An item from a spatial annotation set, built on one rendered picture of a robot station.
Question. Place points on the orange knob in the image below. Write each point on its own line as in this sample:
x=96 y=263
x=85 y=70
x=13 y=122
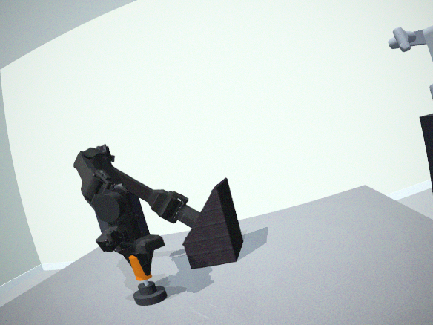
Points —
x=140 y=275

